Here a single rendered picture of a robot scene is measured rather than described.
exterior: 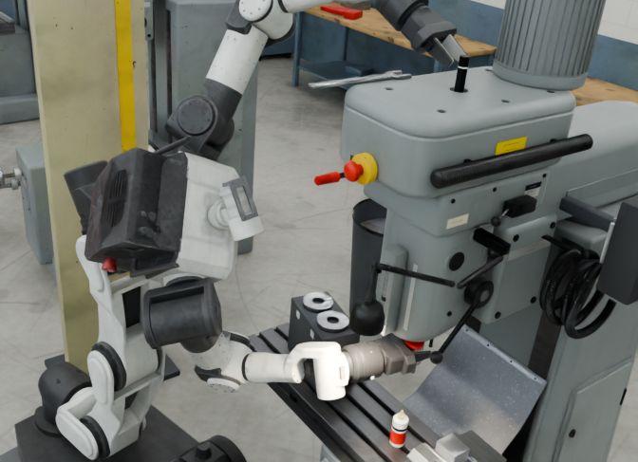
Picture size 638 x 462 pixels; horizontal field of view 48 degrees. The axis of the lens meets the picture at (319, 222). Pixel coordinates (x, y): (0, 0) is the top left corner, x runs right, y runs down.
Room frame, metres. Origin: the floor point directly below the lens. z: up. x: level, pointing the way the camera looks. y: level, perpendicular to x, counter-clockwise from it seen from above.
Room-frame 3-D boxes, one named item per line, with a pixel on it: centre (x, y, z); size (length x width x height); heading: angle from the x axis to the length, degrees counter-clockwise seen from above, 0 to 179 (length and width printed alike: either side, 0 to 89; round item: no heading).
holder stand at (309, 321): (1.69, -0.04, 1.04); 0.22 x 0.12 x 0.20; 27
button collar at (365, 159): (1.27, -0.08, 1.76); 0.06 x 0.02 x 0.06; 39
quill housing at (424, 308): (1.41, -0.26, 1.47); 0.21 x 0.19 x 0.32; 39
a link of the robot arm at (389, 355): (1.37, -0.17, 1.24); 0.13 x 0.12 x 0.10; 28
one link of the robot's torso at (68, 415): (1.66, 0.61, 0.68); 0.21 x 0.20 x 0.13; 51
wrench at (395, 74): (1.40, -0.06, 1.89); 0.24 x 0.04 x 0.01; 129
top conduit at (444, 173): (1.32, -0.37, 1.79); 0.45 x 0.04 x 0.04; 129
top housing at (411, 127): (1.42, -0.27, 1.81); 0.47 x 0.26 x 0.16; 129
